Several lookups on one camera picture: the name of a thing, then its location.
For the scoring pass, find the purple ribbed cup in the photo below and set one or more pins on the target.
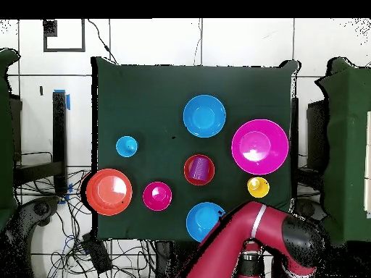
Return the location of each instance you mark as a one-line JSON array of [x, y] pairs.
[[198, 169]]

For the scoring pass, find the small red bowl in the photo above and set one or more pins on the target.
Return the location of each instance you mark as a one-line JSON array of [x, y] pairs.
[[189, 180]]

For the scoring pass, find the blue bowl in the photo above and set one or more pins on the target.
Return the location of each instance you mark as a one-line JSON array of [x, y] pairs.
[[204, 115], [201, 221]]

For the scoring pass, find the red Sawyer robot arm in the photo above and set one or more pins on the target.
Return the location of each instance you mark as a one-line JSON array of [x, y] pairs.
[[232, 240]]

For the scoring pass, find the small magenta bowl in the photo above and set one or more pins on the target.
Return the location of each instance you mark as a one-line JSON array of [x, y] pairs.
[[157, 197]]

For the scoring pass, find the blue cup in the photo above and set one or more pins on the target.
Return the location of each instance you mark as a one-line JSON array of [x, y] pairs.
[[126, 146]]

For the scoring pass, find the dark green tablecloth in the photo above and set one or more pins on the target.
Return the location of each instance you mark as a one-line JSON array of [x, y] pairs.
[[145, 101]]

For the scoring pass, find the large pink bowl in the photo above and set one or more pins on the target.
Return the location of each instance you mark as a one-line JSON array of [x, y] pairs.
[[261, 144]]

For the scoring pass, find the yellow cup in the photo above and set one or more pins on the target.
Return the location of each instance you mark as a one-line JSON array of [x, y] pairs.
[[258, 187]]

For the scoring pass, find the large orange bowl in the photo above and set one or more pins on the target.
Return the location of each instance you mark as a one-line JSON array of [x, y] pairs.
[[108, 192]]

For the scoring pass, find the black stand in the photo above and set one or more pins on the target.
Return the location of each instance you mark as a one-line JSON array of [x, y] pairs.
[[59, 130], [316, 130]]

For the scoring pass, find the black power brick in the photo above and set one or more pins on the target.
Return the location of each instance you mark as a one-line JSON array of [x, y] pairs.
[[97, 256]]

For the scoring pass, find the green cloth covered table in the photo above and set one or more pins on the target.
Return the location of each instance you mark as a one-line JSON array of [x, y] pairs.
[[5, 144], [347, 144]]

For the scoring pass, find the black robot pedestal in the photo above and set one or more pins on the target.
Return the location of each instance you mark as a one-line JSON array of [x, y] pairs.
[[165, 257]]

